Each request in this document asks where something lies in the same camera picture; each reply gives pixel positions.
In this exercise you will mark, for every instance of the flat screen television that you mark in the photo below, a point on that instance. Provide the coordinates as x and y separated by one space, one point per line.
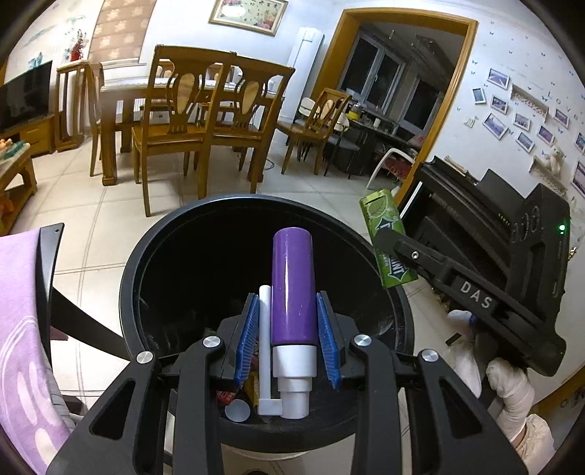
25 96

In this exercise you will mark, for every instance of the wooden coffee table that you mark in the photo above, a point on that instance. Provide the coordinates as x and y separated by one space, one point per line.
16 173

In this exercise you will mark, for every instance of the black trash bin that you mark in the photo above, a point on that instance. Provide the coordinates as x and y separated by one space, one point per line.
201 274

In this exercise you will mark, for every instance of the dark cluttered side table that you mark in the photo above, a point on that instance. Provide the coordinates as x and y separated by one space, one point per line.
361 146

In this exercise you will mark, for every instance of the white wall shelf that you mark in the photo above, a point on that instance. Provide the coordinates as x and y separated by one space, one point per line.
546 176

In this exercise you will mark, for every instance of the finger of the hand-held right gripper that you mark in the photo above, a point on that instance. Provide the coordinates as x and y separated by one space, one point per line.
411 255

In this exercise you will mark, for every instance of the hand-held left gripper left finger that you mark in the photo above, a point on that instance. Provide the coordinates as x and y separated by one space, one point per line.
242 347

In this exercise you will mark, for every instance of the white standing air conditioner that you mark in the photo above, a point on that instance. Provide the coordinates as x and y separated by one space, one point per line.
301 68

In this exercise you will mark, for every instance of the white plastic chair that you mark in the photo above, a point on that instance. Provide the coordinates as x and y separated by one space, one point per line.
388 157

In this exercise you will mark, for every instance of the red snack box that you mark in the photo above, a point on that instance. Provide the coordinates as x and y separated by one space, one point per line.
224 396

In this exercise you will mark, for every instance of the black upright piano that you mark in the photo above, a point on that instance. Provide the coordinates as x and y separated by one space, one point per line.
457 201

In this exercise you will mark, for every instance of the patterned roller blind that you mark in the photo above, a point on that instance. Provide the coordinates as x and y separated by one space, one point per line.
123 27

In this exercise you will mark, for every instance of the white teddy bear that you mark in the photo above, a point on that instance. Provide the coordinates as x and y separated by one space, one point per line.
553 157

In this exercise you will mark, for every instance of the wooden dining table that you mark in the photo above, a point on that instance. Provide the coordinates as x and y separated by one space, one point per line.
128 87

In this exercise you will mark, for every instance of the green gum box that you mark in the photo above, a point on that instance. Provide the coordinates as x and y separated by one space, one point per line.
372 210

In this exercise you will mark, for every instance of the person's right forearm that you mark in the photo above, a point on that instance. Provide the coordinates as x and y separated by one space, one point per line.
534 438

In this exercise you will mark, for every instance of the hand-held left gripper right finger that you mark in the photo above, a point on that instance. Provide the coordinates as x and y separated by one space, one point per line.
328 342

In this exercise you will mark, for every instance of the wooden television stand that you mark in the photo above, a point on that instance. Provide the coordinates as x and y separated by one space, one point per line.
36 134

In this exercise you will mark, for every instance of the white round lid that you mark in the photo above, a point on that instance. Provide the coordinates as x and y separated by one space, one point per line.
237 409

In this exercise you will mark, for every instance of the person's right hand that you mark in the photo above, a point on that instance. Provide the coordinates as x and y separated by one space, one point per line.
512 393

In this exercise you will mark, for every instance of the wooden door frame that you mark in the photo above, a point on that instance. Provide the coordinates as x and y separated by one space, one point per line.
338 45

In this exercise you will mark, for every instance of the purple tablecloth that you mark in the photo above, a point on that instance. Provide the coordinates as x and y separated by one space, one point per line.
23 365

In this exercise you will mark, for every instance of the purple bottle with white cap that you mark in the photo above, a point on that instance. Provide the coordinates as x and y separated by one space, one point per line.
292 283

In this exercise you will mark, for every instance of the wooden dining chair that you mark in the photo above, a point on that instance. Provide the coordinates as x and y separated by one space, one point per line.
160 137
247 132
93 114
320 114

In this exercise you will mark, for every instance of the white plastic tube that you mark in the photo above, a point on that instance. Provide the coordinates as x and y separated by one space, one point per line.
265 329

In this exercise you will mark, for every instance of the black table frame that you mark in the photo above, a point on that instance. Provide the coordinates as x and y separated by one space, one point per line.
48 255

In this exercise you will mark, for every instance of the back room window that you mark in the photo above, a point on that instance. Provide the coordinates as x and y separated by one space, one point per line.
388 77

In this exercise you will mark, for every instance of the tall wooden plant stand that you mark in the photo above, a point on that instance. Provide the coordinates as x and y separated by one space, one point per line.
68 114

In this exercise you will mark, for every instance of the mustard yellow pack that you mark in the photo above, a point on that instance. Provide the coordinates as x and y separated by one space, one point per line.
252 383

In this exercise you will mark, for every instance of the red vase with flowers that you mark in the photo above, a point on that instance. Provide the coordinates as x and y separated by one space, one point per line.
77 45

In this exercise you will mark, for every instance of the framed floral picture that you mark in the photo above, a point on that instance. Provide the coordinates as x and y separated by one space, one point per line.
249 16

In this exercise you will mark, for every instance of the group of wall photo frames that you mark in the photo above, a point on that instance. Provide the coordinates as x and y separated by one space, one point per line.
521 121

